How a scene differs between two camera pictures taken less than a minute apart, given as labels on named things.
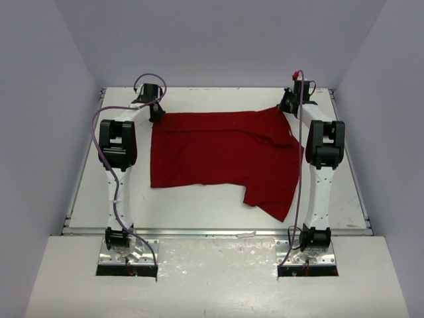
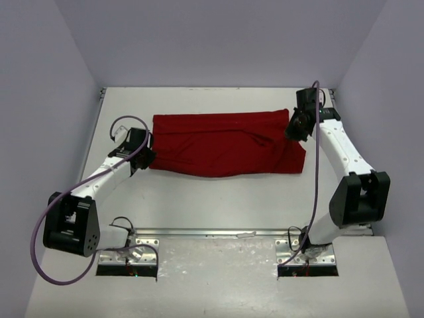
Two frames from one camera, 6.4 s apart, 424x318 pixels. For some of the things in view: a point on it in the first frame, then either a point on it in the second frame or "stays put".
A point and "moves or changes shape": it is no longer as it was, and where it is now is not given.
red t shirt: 254,148 moves or changes shape
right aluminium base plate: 297,256 stays put
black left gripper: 156,111 to 146,158
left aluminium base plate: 141,254 stays put
